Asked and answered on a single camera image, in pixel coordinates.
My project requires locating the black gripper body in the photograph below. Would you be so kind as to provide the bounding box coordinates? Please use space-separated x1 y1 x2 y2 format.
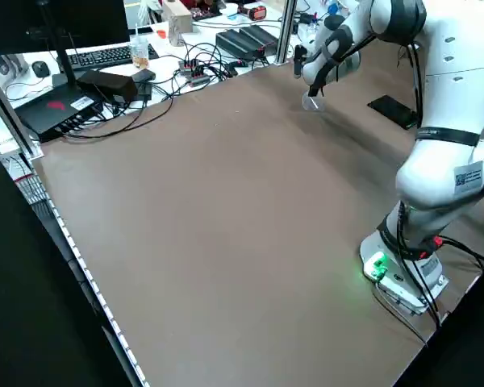
308 71 327 98

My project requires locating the black monitor stand pole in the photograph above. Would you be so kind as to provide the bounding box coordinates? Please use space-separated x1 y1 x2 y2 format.
38 0 80 92

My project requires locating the black power brick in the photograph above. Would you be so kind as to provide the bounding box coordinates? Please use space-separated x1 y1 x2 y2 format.
240 24 280 56
215 28 263 57

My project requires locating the red and black tool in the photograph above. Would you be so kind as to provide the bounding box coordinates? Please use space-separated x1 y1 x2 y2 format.
237 4 268 21

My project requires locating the grey USB hub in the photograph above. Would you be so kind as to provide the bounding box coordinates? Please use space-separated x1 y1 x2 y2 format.
177 57 211 86

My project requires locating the clear glass flask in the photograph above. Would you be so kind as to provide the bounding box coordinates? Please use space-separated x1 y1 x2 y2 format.
168 18 186 48

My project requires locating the light wooden box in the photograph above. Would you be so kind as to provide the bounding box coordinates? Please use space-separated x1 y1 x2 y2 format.
161 0 194 46

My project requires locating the clear drink cup with straw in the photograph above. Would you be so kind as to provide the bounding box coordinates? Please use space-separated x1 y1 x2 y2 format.
128 23 151 69

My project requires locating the black power adapter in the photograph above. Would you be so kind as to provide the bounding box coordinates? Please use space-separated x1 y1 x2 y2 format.
76 70 139 106

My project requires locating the black keyboard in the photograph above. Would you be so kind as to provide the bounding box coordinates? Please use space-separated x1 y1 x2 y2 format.
57 44 161 73

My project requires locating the black computer monitor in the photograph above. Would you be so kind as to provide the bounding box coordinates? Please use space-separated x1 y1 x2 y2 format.
0 0 131 56

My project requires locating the black computer box red logo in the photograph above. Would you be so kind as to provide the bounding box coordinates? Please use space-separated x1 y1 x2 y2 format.
14 85 106 143

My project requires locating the aluminium profile post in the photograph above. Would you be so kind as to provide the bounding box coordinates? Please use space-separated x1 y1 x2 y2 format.
274 0 298 65

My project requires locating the black desk cable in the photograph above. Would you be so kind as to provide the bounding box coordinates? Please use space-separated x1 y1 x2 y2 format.
60 90 175 140

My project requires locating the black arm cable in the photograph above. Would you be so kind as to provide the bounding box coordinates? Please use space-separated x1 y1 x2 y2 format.
373 237 484 347

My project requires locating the aluminium frame rail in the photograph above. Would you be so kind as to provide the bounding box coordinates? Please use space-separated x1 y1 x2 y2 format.
0 60 45 159

